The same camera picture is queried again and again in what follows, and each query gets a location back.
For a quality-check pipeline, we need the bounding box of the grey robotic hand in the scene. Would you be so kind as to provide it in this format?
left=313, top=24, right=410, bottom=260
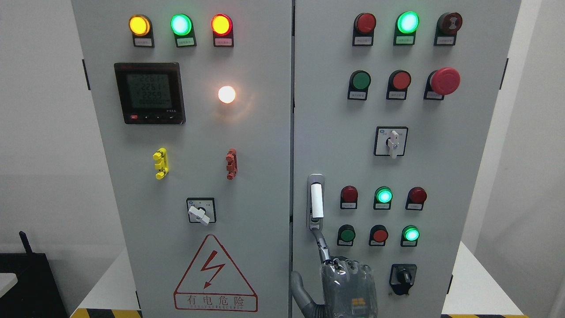
left=290, top=229, right=377, bottom=318

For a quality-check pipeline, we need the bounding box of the silver door lock handle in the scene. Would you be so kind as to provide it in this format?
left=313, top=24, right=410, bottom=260
left=306, top=174, right=325, bottom=230

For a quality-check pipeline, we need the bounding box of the grey right cabinet door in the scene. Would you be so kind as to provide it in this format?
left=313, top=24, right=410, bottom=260
left=293, top=0, right=521, bottom=318

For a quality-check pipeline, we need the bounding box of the grey cabinet door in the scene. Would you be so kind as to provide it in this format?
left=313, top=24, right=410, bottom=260
left=293, top=0, right=521, bottom=318
left=72, top=0, right=293, bottom=318

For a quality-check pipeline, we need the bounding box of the grey left cabinet door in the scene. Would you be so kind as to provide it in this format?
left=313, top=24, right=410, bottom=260
left=72, top=0, right=293, bottom=318

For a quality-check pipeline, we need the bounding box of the green push button lower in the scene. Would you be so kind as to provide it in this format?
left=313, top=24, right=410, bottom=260
left=336, top=224, right=356, bottom=247

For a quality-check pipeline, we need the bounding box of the green push button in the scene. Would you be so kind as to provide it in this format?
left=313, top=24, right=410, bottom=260
left=336, top=224, right=356, bottom=247
left=347, top=70, right=371, bottom=101

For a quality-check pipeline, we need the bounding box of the red push button lower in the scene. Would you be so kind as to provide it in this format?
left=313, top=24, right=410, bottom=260
left=369, top=225, right=389, bottom=247

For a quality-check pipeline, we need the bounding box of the red push button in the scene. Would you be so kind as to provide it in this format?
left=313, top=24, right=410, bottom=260
left=387, top=70, right=411, bottom=100
left=369, top=225, right=389, bottom=247

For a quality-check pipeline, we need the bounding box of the green indicator light lower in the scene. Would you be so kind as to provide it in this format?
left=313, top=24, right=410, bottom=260
left=401, top=225, right=420, bottom=247

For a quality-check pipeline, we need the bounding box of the green indicator light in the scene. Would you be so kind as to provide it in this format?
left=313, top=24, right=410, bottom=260
left=170, top=14, right=196, bottom=48
left=401, top=225, right=420, bottom=247
left=393, top=11, right=420, bottom=45
left=373, top=186, right=393, bottom=211

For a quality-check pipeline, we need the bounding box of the dark red indicator middle left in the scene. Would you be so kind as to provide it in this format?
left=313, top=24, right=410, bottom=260
left=340, top=185, right=358, bottom=209

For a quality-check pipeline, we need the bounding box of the dark red indicator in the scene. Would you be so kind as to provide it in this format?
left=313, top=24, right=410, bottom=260
left=340, top=185, right=358, bottom=209
left=352, top=12, right=376, bottom=46
left=404, top=186, right=427, bottom=211

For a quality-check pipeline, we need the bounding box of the green indicator light middle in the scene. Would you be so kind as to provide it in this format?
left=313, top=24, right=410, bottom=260
left=373, top=186, right=393, bottom=211

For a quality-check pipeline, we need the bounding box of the dark red indicator middle right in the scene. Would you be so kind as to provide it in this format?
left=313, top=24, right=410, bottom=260
left=404, top=186, right=427, bottom=211

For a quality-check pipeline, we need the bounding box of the red electric warning sticker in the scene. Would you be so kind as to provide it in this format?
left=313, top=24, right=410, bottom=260
left=173, top=234, right=258, bottom=312

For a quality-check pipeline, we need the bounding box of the red terminal clip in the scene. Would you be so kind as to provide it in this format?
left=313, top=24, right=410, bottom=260
left=225, top=148, right=238, bottom=180

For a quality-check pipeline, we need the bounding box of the green push button upper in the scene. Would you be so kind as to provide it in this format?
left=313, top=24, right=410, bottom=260
left=347, top=70, right=371, bottom=101

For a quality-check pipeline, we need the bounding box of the red push button upper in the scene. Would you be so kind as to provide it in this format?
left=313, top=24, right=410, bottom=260
left=387, top=70, right=411, bottom=100

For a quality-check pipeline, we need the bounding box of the red emergency stop button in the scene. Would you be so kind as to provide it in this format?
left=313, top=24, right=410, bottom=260
left=423, top=67, right=461, bottom=101

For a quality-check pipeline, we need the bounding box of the white glowing indicator light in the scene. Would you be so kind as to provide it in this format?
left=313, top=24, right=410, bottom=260
left=218, top=85, right=237, bottom=104

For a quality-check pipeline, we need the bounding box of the yellow terminal clip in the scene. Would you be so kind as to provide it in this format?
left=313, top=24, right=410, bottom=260
left=153, top=148, right=169, bottom=180

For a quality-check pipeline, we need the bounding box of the dark red indicator top right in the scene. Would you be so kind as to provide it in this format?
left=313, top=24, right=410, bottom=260
left=352, top=12, right=376, bottom=46

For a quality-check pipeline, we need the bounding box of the green indicator light top right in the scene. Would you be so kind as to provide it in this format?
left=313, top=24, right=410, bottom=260
left=393, top=11, right=420, bottom=45

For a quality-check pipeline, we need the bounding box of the black digital power meter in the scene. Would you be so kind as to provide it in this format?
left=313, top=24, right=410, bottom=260
left=114, top=62, right=185, bottom=125

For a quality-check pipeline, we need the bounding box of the dark red buzzer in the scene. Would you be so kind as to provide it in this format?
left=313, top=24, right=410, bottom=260
left=434, top=12, right=463, bottom=46

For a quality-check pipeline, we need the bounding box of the red lit indicator light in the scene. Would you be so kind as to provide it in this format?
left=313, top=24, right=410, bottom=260
left=211, top=14, right=234, bottom=48

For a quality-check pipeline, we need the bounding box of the green indicator light top left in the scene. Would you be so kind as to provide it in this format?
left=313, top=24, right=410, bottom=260
left=170, top=14, right=196, bottom=48

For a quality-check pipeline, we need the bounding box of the black box at left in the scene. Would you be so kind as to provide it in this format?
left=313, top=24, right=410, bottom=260
left=0, top=231, right=69, bottom=318

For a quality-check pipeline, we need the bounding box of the yellow indicator light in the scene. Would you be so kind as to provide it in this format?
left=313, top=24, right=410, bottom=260
left=128, top=15, right=154, bottom=48

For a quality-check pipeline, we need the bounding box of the black knob selector switch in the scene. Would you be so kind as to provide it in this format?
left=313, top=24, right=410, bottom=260
left=389, top=264, right=417, bottom=295

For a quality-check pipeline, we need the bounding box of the upper right rotary switch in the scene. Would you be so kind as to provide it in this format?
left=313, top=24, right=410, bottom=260
left=373, top=126, right=408, bottom=159

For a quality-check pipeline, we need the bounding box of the left door rotary switch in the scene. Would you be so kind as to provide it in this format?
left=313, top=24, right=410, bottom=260
left=186, top=197, right=216, bottom=225

